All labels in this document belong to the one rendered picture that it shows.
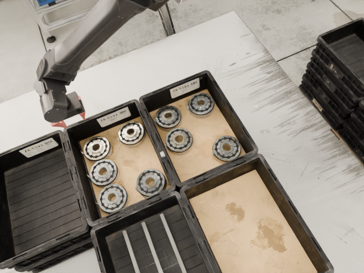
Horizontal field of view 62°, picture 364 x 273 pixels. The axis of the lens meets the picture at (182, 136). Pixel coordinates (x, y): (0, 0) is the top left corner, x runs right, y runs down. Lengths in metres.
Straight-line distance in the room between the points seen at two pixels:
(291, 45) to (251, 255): 1.94
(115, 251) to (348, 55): 1.59
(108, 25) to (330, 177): 1.00
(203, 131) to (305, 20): 1.90
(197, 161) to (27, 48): 2.30
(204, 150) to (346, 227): 0.57
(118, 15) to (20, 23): 2.83
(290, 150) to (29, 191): 1.03
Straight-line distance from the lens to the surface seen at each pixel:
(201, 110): 1.19
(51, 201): 1.22
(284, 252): 1.06
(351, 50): 2.03
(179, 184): 0.99
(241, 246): 1.04
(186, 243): 1.05
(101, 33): 0.66
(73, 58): 0.75
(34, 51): 3.05
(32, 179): 1.29
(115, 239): 1.09
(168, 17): 1.83
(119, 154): 1.19
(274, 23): 2.83
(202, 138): 1.16
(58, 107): 0.82
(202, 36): 1.68
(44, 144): 1.25
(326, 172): 1.32
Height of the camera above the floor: 1.86
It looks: 61 degrees down
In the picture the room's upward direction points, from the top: 12 degrees counter-clockwise
